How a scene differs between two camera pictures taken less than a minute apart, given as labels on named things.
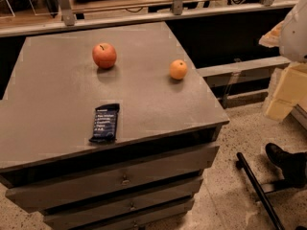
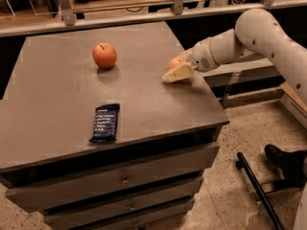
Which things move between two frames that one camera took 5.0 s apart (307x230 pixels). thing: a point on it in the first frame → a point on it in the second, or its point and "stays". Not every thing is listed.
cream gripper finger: x=271 y=38 → x=186 y=56
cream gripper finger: x=291 y=92 → x=182 y=71
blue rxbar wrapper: x=105 y=123 stays
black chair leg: x=243 y=164 stays
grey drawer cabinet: x=107 y=128 stays
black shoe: x=294 y=166 stays
